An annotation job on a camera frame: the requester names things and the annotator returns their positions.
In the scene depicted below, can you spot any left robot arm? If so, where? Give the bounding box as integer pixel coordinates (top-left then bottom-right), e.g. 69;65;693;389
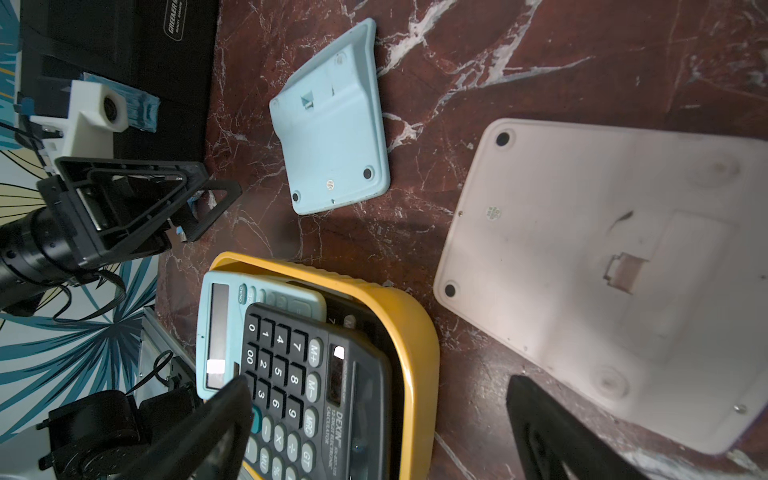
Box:
1;157;253;479

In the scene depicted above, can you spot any black plastic toolbox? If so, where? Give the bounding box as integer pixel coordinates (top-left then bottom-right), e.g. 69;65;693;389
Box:
19;0;219;161

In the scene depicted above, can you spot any black calculator with grey keys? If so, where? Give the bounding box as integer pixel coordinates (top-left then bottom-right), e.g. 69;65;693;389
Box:
240;303;392;479

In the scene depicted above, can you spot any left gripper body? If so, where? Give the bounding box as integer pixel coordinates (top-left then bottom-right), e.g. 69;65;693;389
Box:
38;157;207;269

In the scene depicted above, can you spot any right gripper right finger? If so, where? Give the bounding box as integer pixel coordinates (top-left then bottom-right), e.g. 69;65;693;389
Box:
506;375;645;479

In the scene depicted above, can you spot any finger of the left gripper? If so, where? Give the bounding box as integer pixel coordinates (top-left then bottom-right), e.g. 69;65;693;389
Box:
173;180;242;242

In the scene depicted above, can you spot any light blue calculator face up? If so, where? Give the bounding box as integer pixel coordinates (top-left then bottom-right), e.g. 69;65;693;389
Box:
196;271;327;400

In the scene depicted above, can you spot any light blue calculator face down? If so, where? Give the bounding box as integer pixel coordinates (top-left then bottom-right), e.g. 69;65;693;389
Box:
270;18;391;215

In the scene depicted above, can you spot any pink calculator face down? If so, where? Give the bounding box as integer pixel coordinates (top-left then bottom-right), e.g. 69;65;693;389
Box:
433;119;767;455

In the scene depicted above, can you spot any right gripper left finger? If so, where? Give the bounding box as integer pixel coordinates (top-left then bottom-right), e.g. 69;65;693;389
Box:
118;375;254;479

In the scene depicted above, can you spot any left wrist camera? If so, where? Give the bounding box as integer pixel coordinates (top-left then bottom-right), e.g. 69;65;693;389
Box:
6;80;128;179

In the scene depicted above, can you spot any yellow plastic storage tray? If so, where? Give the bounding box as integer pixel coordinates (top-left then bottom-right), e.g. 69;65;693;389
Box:
210;252;440;479

